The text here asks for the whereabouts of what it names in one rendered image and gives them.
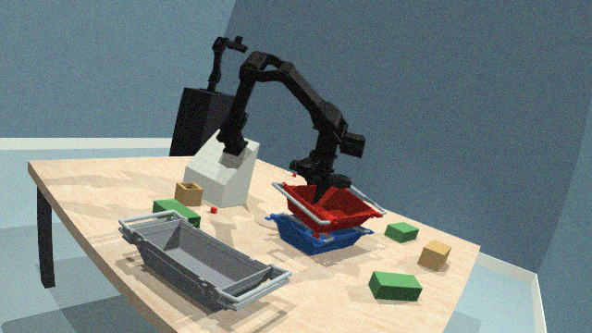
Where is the blue plastic tray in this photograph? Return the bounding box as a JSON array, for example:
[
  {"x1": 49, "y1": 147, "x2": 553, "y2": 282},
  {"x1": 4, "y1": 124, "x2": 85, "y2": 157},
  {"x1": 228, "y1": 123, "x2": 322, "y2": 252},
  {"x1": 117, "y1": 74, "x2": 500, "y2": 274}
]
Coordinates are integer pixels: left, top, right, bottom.
[{"x1": 265, "y1": 213, "x2": 365, "y2": 255}]

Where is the tan rectangular block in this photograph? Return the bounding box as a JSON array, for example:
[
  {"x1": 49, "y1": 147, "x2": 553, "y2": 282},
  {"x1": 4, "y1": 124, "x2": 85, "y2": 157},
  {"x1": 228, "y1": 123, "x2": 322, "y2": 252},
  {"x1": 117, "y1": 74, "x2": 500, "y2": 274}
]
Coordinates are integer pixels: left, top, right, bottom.
[{"x1": 417, "y1": 240, "x2": 451, "y2": 272}]

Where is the tan open-top box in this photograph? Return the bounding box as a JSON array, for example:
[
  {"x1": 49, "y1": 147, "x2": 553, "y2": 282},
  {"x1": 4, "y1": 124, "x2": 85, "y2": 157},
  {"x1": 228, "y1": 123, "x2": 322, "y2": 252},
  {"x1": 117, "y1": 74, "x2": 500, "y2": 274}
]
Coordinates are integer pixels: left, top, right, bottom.
[{"x1": 174, "y1": 182, "x2": 203, "y2": 207}]

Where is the green rectangular block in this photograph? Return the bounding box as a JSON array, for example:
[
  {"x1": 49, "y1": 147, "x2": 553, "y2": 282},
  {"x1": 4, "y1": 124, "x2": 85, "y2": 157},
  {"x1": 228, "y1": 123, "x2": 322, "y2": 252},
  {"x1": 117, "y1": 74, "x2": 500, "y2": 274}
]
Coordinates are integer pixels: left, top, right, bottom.
[
  {"x1": 368, "y1": 271, "x2": 423, "y2": 302},
  {"x1": 384, "y1": 221, "x2": 419, "y2": 243},
  {"x1": 153, "y1": 199, "x2": 202, "y2": 228}
]

